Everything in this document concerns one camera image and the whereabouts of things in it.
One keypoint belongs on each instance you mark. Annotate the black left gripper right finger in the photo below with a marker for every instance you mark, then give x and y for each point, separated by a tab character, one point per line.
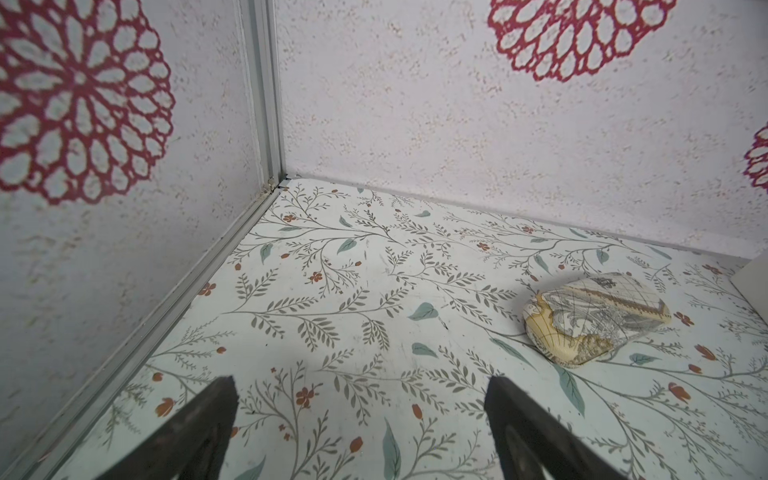
532	444

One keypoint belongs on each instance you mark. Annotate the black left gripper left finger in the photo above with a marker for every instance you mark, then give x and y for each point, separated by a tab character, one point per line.
192	444

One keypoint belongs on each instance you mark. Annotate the clear plastic bag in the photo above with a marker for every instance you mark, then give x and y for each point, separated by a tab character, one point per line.
588	318

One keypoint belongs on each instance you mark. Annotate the white wooden-top tissue box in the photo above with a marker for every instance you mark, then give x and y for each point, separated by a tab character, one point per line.
751	283

